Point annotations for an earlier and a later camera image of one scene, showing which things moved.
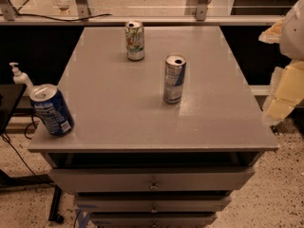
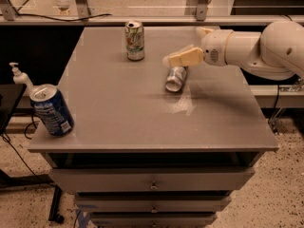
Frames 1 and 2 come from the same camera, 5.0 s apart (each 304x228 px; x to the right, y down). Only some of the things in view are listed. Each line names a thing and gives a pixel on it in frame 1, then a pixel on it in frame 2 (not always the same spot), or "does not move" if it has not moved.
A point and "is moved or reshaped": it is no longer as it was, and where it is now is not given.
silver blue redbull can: (174, 78) is moved or reshaped
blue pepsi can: (52, 108) does not move
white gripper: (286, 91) → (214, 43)
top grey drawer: (153, 180) does not move
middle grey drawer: (152, 203) does not move
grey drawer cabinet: (132, 160) does not move
